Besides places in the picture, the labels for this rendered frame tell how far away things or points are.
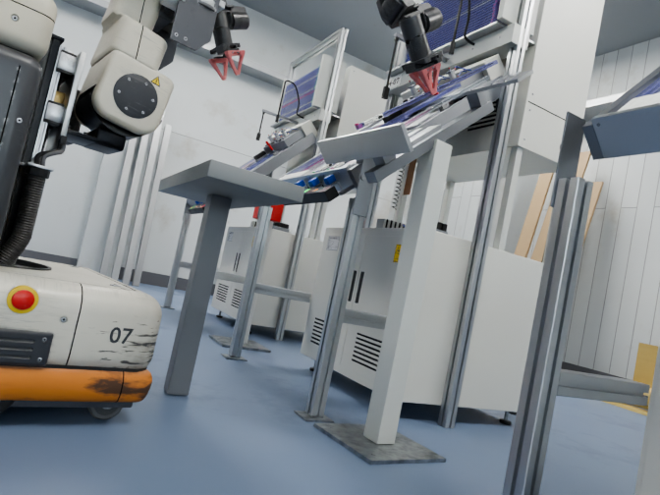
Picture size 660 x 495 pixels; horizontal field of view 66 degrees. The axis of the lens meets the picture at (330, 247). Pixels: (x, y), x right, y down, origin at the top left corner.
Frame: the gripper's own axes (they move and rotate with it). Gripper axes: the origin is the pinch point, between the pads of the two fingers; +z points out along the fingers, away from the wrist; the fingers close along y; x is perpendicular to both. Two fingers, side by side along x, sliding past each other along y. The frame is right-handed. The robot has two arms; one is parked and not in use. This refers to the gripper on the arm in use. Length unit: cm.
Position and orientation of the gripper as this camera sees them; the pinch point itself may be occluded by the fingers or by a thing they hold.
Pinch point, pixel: (431, 91)
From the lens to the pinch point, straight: 146.9
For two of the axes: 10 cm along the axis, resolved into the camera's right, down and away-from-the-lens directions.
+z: 3.6, 8.8, 3.2
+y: -4.7, -1.3, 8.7
